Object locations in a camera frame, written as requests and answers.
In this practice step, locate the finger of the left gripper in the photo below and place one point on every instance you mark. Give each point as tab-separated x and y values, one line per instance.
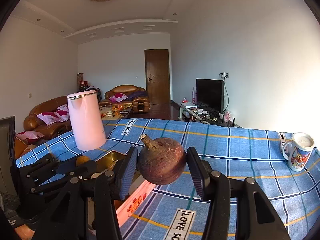
69	169
45	162

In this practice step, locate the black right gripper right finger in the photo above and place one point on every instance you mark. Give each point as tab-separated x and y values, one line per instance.
256	217

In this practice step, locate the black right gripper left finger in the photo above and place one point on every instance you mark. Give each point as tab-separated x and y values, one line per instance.
67	216

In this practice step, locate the pink metal tin box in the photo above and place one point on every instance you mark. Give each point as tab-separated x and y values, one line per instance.
130	192

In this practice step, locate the purple round fruit with stem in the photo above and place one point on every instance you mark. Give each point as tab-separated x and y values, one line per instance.
161	161

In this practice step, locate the coffee table with fruits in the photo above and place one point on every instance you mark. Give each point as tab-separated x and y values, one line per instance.
115	112

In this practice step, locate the tiny orange in tin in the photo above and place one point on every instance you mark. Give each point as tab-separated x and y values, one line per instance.
81	160

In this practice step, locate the brown leather sofa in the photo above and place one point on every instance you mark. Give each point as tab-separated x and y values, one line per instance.
36	131

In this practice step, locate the pink electric kettle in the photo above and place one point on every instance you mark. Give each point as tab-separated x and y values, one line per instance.
86	122

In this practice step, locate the pink floral cushion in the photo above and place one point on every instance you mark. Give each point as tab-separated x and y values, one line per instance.
61	114

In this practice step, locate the blue plaid tablecloth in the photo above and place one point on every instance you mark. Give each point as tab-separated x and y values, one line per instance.
237	153

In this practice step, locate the white cartoon mug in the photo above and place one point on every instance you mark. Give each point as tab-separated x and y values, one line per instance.
297	151

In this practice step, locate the brown leather armchair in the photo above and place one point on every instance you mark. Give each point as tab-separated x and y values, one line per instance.
136	97

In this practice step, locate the white tv stand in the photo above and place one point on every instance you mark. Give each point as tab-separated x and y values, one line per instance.
189	112

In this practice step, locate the black television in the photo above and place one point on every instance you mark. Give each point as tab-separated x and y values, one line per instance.
210	93

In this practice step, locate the brown wooden door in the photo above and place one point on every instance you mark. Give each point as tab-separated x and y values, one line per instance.
157	75

